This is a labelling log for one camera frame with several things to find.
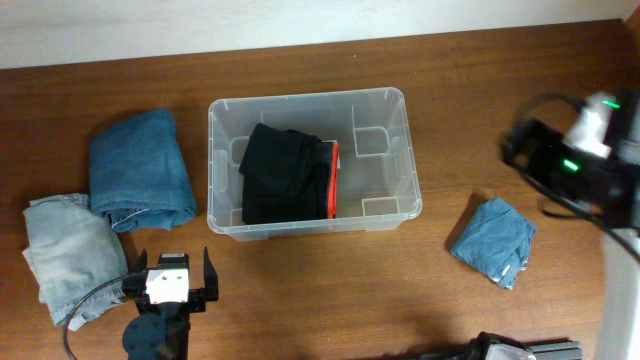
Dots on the dark blue folded jeans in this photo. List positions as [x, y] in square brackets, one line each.
[137, 175]

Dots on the light blue folded jeans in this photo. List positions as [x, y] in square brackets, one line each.
[71, 251]

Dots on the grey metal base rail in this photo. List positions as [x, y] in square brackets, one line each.
[490, 346]

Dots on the small blue garment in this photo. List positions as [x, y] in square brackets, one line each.
[496, 242]

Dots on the clear plastic storage bin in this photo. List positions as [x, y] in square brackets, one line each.
[377, 185]

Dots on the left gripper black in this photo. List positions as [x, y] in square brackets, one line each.
[198, 295]

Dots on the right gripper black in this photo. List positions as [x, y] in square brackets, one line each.
[555, 149]

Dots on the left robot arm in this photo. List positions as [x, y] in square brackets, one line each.
[162, 335]

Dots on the black garment with red band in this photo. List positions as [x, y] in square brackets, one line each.
[317, 201]

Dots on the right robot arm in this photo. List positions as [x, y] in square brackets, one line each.
[618, 223]

